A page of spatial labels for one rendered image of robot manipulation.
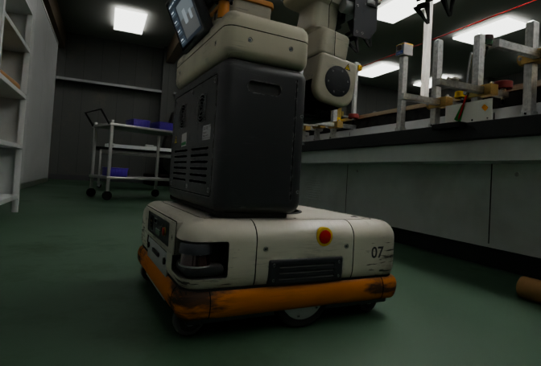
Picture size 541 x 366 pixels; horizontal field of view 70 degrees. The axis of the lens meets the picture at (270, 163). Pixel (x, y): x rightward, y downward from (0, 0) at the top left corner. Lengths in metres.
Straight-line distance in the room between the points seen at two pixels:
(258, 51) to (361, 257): 0.63
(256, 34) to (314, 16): 0.42
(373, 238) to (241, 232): 0.41
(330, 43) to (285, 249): 0.71
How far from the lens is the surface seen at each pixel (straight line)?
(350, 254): 1.14
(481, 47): 2.15
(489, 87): 2.04
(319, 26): 1.42
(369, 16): 1.48
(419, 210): 2.58
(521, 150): 1.94
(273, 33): 1.08
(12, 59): 3.66
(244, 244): 0.96
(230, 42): 1.02
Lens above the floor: 0.40
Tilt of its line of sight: 2 degrees up
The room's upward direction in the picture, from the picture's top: 3 degrees clockwise
